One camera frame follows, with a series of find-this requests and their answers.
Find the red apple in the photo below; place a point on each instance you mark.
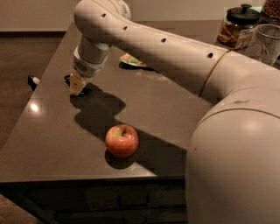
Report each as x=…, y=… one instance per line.
x=122, y=141

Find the green rice chip bag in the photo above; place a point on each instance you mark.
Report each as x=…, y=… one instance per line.
x=130, y=60

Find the small black and white object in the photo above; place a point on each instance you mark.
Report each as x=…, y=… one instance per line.
x=33, y=81

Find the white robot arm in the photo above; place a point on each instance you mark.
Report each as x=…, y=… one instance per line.
x=233, y=160

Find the dark cabinet drawers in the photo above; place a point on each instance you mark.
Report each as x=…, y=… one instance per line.
x=101, y=202

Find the glass jar with black lid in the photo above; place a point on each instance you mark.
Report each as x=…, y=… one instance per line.
x=238, y=26

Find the clear drinking glass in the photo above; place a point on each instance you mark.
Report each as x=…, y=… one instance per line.
x=265, y=44

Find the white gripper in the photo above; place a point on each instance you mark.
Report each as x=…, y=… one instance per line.
x=85, y=66

